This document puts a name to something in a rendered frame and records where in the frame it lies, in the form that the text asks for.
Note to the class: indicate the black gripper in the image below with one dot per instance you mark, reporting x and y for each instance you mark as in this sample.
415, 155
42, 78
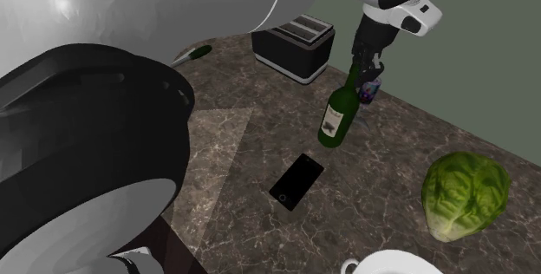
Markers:
374, 36

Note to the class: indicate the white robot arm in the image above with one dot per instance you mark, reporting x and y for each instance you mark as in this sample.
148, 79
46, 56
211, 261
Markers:
127, 2

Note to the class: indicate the colourful drink can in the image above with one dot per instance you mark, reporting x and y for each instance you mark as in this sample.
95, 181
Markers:
370, 94

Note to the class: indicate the black toaster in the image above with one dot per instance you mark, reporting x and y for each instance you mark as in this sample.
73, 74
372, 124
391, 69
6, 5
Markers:
291, 51

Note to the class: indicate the green wine bottle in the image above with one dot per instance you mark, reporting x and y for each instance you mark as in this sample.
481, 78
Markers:
338, 121

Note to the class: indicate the black smartphone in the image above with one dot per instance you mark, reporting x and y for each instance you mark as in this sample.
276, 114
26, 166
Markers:
296, 182

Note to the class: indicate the green lettuce head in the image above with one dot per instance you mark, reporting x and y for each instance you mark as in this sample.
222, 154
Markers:
465, 195

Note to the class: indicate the white cup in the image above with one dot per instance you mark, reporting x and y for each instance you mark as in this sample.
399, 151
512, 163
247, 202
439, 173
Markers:
393, 264

